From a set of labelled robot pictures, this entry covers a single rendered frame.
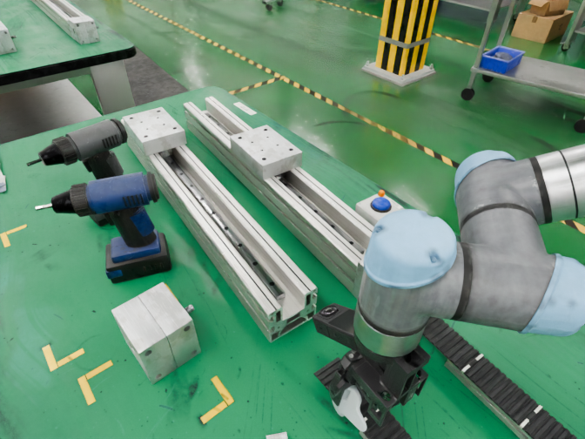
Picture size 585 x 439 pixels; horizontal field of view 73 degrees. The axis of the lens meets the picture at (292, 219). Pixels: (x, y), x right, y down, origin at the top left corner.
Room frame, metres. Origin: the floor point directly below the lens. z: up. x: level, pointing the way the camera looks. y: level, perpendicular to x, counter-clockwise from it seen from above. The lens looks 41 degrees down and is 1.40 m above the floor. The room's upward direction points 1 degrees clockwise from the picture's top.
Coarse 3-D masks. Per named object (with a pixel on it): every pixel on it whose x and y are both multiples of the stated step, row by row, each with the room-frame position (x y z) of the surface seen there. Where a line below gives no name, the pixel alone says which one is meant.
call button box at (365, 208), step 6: (372, 198) 0.72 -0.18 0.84; (360, 204) 0.70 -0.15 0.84; (366, 204) 0.70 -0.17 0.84; (396, 204) 0.70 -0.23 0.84; (360, 210) 0.69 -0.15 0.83; (366, 210) 0.68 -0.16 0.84; (372, 210) 0.68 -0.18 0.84; (378, 210) 0.67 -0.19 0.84; (390, 210) 0.68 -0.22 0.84; (396, 210) 0.68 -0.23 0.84; (366, 216) 0.67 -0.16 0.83; (372, 216) 0.66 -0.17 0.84; (378, 216) 0.66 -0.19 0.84; (372, 222) 0.65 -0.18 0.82
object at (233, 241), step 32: (160, 160) 0.83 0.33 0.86; (192, 160) 0.83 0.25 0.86; (192, 192) 0.74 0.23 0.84; (224, 192) 0.70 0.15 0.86; (192, 224) 0.64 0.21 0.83; (224, 224) 0.63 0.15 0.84; (256, 224) 0.60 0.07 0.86; (224, 256) 0.51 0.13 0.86; (256, 256) 0.55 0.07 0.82; (256, 288) 0.43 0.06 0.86; (288, 288) 0.46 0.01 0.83; (256, 320) 0.42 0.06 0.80; (288, 320) 0.41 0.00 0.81
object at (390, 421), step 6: (384, 420) 0.24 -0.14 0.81; (390, 420) 0.24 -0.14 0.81; (378, 426) 0.23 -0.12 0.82; (384, 426) 0.23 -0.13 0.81; (390, 426) 0.23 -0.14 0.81; (396, 426) 0.23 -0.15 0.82; (372, 432) 0.22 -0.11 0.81; (378, 432) 0.22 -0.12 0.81; (384, 432) 0.22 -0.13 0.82; (390, 432) 0.22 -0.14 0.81; (372, 438) 0.22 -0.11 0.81; (378, 438) 0.21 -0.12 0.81; (384, 438) 0.22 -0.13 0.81
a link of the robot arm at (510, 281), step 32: (480, 224) 0.30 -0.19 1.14; (512, 224) 0.29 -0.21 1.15; (480, 256) 0.25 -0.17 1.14; (512, 256) 0.25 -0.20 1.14; (544, 256) 0.25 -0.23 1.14; (480, 288) 0.22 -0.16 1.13; (512, 288) 0.22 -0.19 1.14; (544, 288) 0.22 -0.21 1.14; (576, 288) 0.22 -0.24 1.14; (480, 320) 0.21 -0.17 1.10; (512, 320) 0.20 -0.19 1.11; (544, 320) 0.20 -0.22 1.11; (576, 320) 0.20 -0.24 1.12
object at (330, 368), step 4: (336, 360) 0.34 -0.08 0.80; (340, 360) 0.34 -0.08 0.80; (328, 364) 0.33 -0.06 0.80; (332, 364) 0.33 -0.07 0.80; (336, 364) 0.33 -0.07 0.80; (320, 368) 0.33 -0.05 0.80; (324, 368) 0.32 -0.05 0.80; (328, 368) 0.32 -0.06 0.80; (332, 368) 0.32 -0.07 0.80; (336, 368) 0.32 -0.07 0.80; (316, 372) 0.32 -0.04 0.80; (320, 372) 0.32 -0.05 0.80; (324, 372) 0.32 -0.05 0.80; (328, 372) 0.32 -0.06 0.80; (332, 372) 0.32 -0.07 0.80; (316, 376) 0.31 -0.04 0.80; (320, 376) 0.31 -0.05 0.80; (324, 376) 0.31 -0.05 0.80; (328, 376) 0.31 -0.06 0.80; (320, 380) 0.30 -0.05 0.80
